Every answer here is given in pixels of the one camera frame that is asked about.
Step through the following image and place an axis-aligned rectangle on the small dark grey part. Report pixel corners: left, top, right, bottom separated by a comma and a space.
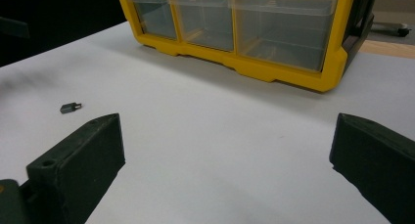
60, 102, 82, 114

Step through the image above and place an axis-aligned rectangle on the dark blurred object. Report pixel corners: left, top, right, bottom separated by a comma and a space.
0, 17, 31, 39

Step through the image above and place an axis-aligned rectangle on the wooden table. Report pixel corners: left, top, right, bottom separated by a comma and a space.
358, 39, 415, 60

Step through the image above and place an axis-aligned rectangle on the black curtain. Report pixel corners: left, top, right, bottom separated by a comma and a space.
0, 0, 127, 67

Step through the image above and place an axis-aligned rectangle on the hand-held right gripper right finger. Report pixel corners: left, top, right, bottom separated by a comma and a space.
329, 112, 415, 224

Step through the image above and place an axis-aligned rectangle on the clear plastic drawer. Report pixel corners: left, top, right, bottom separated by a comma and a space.
233, 0, 339, 72

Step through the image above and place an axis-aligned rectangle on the grid of clear drawers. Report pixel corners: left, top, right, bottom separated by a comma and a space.
126, 0, 237, 53

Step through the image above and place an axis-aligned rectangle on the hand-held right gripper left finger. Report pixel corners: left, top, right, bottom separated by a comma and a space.
19, 112, 126, 224

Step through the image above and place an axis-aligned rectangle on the yellow black drawer organizer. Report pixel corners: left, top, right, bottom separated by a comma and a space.
116, 0, 380, 93

